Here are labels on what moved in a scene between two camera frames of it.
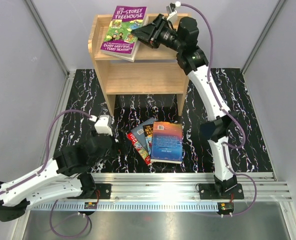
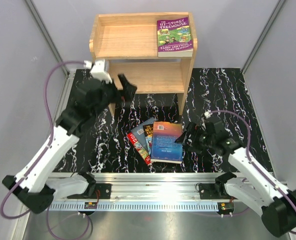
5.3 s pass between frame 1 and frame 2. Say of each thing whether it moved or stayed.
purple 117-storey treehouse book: moved
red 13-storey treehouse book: stayed
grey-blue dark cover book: stayed
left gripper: moved
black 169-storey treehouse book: stayed
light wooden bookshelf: stayed
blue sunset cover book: stayed
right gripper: moved
